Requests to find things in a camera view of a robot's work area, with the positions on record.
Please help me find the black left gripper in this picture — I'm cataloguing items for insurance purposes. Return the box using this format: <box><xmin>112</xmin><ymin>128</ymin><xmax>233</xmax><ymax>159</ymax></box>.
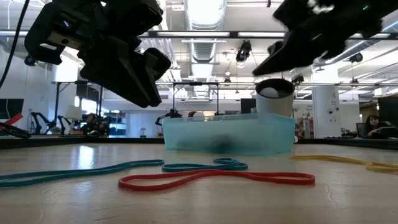
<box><xmin>24</xmin><ymin>0</ymin><xmax>172</xmax><ymax>108</ymax></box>

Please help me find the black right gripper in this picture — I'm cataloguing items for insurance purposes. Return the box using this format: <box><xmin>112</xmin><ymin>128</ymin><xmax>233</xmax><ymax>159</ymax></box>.
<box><xmin>252</xmin><ymin>0</ymin><xmax>383</xmax><ymax>77</ymax></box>

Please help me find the teal translucent plastic bin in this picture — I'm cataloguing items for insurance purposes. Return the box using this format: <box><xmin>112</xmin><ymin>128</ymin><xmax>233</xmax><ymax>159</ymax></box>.
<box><xmin>162</xmin><ymin>112</ymin><xmax>296</xmax><ymax>157</ymax></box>

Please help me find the yellow rubber band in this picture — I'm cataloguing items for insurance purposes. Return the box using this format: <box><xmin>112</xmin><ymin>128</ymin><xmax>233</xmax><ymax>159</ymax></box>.
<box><xmin>290</xmin><ymin>154</ymin><xmax>398</xmax><ymax>174</ymax></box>

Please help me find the white cylindrical cup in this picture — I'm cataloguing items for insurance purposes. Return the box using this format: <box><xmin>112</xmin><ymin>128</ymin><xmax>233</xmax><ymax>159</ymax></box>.
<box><xmin>255</xmin><ymin>78</ymin><xmax>295</xmax><ymax>118</ymax></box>

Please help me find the blue storage shelf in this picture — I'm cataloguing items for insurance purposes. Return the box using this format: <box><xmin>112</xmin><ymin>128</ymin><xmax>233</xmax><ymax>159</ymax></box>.
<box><xmin>104</xmin><ymin>110</ymin><xmax>127</xmax><ymax>136</ymax></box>

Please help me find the black monitor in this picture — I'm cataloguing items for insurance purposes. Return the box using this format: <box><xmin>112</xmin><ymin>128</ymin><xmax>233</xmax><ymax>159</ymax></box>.
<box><xmin>240</xmin><ymin>98</ymin><xmax>257</xmax><ymax>116</ymax></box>
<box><xmin>0</xmin><ymin>98</ymin><xmax>25</xmax><ymax>119</ymax></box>
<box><xmin>377</xmin><ymin>96</ymin><xmax>398</xmax><ymax>125</ymax></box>

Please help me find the white pillar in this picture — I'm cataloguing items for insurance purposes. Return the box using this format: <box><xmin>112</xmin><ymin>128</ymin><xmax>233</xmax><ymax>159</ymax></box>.
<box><xmin>312</xmin><ymin>85</ymin><xmax>342</xmax><ymax>139</ymax></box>

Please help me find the white lampshade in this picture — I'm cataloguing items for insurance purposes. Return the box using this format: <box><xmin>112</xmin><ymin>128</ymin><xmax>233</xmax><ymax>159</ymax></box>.
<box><xmin>63</xmin><ymin>105</ymin><xmax>83</xmax><ymax>122</ymax></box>

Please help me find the red bar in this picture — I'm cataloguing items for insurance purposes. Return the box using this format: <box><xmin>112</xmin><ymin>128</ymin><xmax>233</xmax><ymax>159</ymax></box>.
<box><xmin>4</xmin><ymin>113</ymin><xmax>24</xmax><ymax>126</ymax></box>

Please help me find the black overhead camera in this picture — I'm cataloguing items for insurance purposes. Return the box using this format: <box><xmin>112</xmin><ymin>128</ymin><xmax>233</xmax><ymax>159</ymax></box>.
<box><xmin>235</xmin><ymin>40</ymin><xmax>252</xmax><ymax>63</ymax></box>

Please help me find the black background table frame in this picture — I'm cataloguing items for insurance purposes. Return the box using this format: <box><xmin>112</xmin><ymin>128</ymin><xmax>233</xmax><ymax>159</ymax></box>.
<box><xmin>51</xmin><ymin>80</ymin><xmax>105</xmax><ymax>134</ymax></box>
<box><xmin>172</xmin><ymin>82</ymin><xmax>220</xmax><ymax>125</ymax></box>

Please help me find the silver ventilation duct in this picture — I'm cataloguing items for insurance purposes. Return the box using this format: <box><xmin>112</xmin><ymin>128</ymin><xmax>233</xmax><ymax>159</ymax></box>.
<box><xmin>183</xmin><ymin>0</ymin><xmax>228</xmax><ymax>63</ymax></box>

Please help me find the black aluminium table frame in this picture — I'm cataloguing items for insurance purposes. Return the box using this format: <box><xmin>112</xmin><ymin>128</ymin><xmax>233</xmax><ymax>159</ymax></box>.
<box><xmin>0</xmin><ymin>136</ymin><xmax>398</xmax><ymax>151</ymax></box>

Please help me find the black camera cable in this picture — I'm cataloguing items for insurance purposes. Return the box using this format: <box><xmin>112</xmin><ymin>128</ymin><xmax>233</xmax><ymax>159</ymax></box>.
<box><xmin>0</xmin><ymin>0</ymin><xmax>30</xmax><ymax>90</ymax></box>

